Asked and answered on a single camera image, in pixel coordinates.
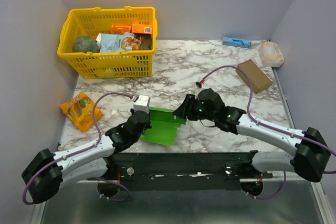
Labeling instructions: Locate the green paper box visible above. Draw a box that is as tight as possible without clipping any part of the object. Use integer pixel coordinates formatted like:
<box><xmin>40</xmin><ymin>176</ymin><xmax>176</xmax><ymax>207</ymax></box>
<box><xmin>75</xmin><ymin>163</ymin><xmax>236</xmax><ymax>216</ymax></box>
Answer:
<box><xmin>140</xmin><ymin>107</ymin><xmax>186</xmax><ymax>146</ymax></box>

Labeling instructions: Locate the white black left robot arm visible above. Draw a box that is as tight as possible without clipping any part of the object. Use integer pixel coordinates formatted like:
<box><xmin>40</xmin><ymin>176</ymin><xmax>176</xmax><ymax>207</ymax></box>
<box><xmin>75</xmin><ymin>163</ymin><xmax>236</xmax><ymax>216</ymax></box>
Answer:
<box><xmin>22</xmin><ymin>111</ymin><xmax>151</xmax><ymax>205</ymax></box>

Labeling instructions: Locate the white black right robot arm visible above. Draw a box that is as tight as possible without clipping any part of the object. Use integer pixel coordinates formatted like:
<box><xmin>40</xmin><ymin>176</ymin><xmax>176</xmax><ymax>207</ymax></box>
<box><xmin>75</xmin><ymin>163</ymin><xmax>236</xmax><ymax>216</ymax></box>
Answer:
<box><xmin>173</xmin><ymin>89</ymin><xmax>331</xmax><ymax>183</ymax></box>

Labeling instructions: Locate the brown cardboard box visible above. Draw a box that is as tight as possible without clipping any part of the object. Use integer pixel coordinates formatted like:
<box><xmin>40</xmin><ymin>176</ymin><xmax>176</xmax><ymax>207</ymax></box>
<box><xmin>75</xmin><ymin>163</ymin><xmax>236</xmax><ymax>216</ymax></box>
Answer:
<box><xmin>237</xmin><ymin>59</ymin><xmax>272</xmax><ymax>94</ymax></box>

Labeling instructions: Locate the light blue carton box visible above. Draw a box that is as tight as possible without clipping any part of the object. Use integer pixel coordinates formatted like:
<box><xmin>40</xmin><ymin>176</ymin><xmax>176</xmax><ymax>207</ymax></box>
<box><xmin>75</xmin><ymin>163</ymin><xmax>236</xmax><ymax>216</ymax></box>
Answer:
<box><xmin>222</xmin><ymin>36</ymin><xmax>251</xmax><ymax>48</ymax></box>

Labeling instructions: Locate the orange barcode box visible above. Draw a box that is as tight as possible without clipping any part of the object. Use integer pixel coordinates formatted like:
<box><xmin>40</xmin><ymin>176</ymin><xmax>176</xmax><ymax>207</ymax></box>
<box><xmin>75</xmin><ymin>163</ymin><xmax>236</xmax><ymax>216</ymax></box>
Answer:
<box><xmin>131</xmin><ymin>23</ymin><xmax>153</xmax><ymax>35</ymax></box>

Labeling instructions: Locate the orange snack box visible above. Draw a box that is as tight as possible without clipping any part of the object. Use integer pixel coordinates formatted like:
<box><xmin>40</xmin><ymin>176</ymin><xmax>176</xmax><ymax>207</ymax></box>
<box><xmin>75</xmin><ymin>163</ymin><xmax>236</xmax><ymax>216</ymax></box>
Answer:
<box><xmin>111</xmin><ymin>25</ymin><xmax>131</xmax><ymax>35</ymax></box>

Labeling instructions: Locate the yellow plastic shopping basket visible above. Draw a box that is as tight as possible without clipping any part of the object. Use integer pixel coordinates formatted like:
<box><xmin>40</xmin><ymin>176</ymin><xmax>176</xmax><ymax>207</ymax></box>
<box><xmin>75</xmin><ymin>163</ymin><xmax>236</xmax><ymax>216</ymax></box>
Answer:
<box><xmin>57</xmin><ymin>6</ymin><xmax>158</xmax><ymax>79</ymax></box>

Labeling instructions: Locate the light blue snack pouch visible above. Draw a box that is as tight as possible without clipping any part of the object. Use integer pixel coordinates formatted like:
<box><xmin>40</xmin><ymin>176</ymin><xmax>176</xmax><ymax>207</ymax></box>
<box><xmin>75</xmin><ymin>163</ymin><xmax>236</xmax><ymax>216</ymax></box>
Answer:
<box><xmin>96</xmin><ymin>33</ymin><xmax>141</xmax><ymax>53</ymax></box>

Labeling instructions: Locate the beige wrapped paper bag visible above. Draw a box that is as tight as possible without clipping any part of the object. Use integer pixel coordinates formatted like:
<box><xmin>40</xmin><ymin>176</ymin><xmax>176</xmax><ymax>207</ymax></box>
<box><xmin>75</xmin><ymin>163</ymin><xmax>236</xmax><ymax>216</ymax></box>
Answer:
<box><xmin>259</xmin><ymin>41</ymin><xmax>284</xmax><ymax>68</ymax></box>

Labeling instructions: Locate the orange candy bag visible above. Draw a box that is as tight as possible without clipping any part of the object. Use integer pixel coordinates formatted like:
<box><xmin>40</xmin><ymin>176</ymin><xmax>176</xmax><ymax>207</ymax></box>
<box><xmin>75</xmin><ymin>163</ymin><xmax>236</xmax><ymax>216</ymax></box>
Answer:
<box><xmin>60</xmin><ymin>92</ymin><xmax>95</xmax><ymax>132</ymax></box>

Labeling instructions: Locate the green round melon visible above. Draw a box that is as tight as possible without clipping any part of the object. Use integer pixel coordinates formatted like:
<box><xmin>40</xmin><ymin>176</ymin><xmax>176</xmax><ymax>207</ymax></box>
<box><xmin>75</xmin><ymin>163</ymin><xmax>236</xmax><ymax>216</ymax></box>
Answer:
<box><xmin>72</xmin><ymin>36</ymin><xmax>100</xmax><ymax>53</ymax></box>

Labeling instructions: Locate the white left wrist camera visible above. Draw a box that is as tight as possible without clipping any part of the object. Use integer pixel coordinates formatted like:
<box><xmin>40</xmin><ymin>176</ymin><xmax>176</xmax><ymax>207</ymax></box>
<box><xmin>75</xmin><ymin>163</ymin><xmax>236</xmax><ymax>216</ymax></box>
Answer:
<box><xmin>132</xmin><ymin>95</ymin><xmax>150</xmax><ymax>114</ymax></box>

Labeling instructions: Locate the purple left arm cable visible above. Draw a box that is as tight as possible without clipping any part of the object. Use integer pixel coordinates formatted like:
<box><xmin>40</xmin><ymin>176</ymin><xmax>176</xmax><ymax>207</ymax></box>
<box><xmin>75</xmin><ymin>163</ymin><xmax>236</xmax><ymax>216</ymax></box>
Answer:
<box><xmin>22</xmin><ymin>92</ymin><xmax>136</xmax><ymax>205</ymax></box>

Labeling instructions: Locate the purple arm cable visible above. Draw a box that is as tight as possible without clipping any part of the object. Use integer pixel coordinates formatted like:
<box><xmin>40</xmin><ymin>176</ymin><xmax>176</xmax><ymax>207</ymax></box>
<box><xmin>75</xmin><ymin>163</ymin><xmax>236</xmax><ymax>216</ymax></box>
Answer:
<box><xmin>195</xmin><ymin>65</ymin><xmax>336</xmax><ymax>174</ymax></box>
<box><xmin>22</xmin><ymin>92</ymin><xmax>136</xmax><ymax>205</ymax></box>

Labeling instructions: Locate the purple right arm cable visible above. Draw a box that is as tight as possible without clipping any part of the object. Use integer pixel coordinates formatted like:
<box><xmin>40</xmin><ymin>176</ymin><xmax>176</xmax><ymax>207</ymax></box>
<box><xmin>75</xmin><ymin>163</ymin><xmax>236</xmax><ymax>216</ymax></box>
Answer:
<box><xmin>195</xmin><ymin>65</ymin><xmax>336</xmax><ymax>174</ymax></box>

